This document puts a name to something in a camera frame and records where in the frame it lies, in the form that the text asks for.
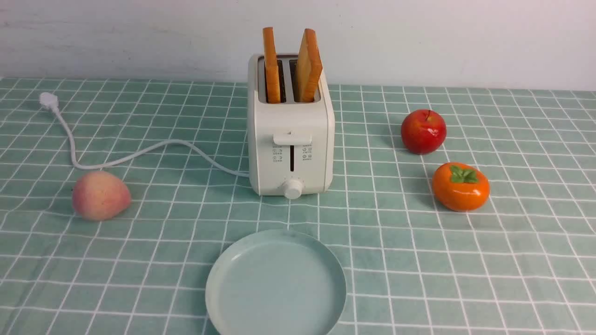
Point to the toasted bread slice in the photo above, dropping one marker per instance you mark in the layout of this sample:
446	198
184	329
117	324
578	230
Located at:
308	67
271	66

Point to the white two-slot toaster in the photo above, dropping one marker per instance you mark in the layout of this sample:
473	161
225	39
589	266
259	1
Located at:
291	144

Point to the pale green round plate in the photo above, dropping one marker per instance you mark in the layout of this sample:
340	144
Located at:
276	282

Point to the red apple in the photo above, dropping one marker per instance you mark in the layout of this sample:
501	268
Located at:
423	131

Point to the orange persimmon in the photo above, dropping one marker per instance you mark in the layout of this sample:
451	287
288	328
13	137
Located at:
460	187

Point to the pink peach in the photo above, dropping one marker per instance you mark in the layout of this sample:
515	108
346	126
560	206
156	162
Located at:
99	196

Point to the green checkered tablecloth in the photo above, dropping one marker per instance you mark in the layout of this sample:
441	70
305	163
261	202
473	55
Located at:
522	264

